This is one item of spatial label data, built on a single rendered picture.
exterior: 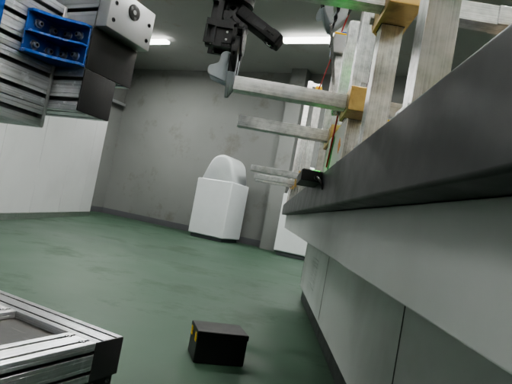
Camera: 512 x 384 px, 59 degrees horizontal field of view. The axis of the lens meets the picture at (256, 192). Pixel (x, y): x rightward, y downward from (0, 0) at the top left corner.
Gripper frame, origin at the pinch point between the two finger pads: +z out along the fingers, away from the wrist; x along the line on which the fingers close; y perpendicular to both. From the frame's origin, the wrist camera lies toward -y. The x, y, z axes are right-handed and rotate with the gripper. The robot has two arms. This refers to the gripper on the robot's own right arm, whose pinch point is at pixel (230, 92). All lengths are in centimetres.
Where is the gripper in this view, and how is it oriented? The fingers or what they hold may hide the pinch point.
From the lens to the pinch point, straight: 98.4
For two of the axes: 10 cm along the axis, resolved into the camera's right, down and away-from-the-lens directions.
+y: -9.8, -1.8, 0.4
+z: -1.8, 9.8, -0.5
